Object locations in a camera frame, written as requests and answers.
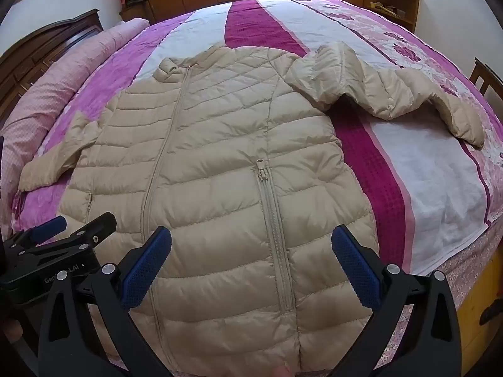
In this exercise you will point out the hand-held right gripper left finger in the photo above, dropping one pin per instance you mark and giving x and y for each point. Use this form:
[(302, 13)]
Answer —
[(147, 271)]

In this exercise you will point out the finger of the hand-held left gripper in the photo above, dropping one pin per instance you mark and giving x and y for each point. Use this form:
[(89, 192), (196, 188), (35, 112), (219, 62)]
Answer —
[(98, 226), (49, 228)]

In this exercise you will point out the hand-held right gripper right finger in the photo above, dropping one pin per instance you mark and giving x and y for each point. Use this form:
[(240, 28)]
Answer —
[(353, 271)]

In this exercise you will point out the beige puffer jacket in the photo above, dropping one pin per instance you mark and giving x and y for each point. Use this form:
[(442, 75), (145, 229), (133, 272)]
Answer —
[(220, 145)]

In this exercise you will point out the floral pink bed sheet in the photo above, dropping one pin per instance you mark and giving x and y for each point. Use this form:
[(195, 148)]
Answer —
[(471, 259)]

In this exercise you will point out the pink white striped blanket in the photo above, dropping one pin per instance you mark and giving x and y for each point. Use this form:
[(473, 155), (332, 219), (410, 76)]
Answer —
[(424, 172)]

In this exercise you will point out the pink long pillow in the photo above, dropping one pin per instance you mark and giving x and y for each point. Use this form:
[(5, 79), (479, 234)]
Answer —
[(59, 74)]

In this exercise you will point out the dark wooden headboard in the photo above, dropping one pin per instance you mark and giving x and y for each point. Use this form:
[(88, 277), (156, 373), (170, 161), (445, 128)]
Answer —
[(39, 43)]

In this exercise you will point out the wooden chair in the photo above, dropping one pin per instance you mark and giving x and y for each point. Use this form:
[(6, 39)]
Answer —
[(485, 76)]

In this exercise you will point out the small items on shelf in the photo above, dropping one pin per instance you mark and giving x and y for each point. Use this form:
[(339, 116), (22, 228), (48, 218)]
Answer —
[(387, 10)]

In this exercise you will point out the yellow wooden bed frame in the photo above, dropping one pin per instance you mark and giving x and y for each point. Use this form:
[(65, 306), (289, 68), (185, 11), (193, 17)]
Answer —
[(481, 322)]

